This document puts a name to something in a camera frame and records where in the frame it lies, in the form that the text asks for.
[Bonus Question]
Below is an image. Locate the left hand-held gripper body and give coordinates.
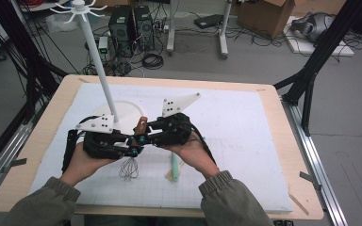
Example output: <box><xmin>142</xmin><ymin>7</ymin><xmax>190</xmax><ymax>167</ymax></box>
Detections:
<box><xmin>74</xmin><ymin>114</ymin><xmax>130</xmax><ymax>160</ymax></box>

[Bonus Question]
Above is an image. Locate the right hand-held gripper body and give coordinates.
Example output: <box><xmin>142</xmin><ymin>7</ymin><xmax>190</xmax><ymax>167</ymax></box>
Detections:
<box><xmin>152</xmin><ymin>92</ymin><xmax>202</xmax><ymax>149</ymax></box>

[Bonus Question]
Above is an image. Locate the wire whisk with wooden handle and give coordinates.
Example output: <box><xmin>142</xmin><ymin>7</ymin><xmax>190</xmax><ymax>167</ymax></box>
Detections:
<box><xmin>118</xmin><ymin>116</ymin><xmax>149</xmax><ymax>182</ymax></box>

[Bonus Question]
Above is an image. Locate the mint handled cream spatula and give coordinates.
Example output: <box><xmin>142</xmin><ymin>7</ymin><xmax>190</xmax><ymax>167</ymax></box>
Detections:
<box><xmin>170</xmin><ymin>152</ymin><xmax>180</xmax><ymax>183</ymax></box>

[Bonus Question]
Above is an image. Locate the white rack stand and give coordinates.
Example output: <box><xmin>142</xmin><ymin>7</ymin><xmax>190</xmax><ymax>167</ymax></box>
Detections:
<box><xmin>49</xmin><ymin>0</ymin><xmax>146</xmax><ymax>136</ymax></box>

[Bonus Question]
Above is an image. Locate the person's left hand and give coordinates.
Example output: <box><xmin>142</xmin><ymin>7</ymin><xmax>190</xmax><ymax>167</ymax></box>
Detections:
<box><xmin>59</xmin><ymin>141</ymin><xmax>121</xmax><ymax>186</ymax></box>

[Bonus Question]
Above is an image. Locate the person's right hand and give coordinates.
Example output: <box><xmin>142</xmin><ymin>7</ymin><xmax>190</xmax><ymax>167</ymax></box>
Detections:
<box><xmin>163</xmin><ymin>131</ymin><xmax>222</xmax><ymax>181</ymax></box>

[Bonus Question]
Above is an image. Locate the white foam mat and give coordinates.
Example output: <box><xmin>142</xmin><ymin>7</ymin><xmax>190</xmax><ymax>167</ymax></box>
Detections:
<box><xmin>27</xmin><ymin>82</ymin><xmax>294</xmax><ymax>213</ymax></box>

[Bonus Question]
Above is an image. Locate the white metal stand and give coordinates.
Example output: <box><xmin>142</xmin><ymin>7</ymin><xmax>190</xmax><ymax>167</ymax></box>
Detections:
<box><xmin>166</xmin><ymin>0</ymin><xmax>233</xmax><ymax>59</ymax></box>

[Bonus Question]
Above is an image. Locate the small white power box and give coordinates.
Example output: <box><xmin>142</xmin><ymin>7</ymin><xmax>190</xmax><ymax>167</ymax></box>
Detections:
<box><xmin>97</xmin><ymin>36</ymin><xmax>109</xmax><ymax>60</ymax></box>

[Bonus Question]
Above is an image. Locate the black computer tower green label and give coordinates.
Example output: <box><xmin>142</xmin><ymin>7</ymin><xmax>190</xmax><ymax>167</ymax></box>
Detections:
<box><xmin>107</xmin><ymin>6</ymin><xmax>136</xmax><ymax>58</ymax></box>

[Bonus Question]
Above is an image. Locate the black computer tower round fan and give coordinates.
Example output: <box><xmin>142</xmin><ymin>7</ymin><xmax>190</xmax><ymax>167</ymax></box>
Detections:
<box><xmin>133</xmin><ymin>5</ymin><xmax>156</xmax><ymax>51</ymax></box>

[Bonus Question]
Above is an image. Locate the black flat device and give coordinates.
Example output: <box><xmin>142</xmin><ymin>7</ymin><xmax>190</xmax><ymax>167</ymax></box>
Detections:
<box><xmin>193</xmin><ymin>13</ymin><xmax>225</xmax><ymax>30</ymax></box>

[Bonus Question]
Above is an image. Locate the tan tape strip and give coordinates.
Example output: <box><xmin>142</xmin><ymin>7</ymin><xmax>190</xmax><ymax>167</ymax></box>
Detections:
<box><xmin>288</xmin><ymin>191</ymin><xmax>310</xmax><ymax>217</ymax></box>

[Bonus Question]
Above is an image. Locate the cardboard box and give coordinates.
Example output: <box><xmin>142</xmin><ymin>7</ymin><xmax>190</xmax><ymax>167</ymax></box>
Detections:
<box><xmin>237</xmin><ymin>0</ymin><xmax>296</xmax><ymax>40</ymax></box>

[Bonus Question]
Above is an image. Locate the white flat board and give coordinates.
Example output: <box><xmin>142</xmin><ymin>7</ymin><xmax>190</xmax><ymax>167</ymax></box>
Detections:
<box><xmin>284</xmin><ymin>15</ymin><xmax>355</xmax><ymax>57</ymax></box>

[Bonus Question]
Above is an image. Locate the grey padded headset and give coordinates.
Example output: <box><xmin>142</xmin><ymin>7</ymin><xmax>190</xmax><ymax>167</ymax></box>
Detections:
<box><xmin>290</xmin><ymin>11</ymin><xmax>337</xmax><ymax>43</ymax></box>

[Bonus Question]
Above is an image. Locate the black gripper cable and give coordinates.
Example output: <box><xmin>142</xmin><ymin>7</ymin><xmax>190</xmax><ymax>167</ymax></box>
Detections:
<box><xmin>187</xmin><ymin>121</ymin><xmax>218</xmax><ymax>167</ymax></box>
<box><xmin>61</xmin><ymin>115</ymin><xmax>102</xmax><ymax>174</ymax></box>

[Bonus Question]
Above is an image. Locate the coil of black cable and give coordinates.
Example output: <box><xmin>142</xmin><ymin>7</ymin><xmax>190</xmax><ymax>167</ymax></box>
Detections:
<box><xmin>141</xmin><ymin>53</ymin><xmax>165</xmax><ymax>71</ymax></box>

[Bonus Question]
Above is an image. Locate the grey metal bracket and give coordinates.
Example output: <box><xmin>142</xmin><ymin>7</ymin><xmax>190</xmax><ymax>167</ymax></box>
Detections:
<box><xmin>299</xmin><ymin>170</ymin><xmax>322</xmax><ymax>191</ymax></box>
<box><xmin>1</xmin><ymin>157</ymin><xmax>28</xmax><ymax>173</ymax></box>

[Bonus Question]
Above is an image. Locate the aluminium rail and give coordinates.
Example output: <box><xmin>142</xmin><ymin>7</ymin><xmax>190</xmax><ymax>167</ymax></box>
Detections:
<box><xmin>0</xmin><ymin>121</ymin><xmax>34</xmax><ymax>205</ymax></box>
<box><xmin>281</xmin><ymin>97</ymin><xmax>348</xmax><ymax>226</ymax></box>

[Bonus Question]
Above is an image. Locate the black metal frame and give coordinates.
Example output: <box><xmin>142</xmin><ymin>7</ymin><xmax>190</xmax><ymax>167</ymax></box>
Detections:
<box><xmin>272</xmin><ymin>0</ymin><xmax>362</xmax><ymax>137</ymax></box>
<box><xmin>0</xmin><ymin>0</ymin><xmax>69</xmax><ymax>177</ymax></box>

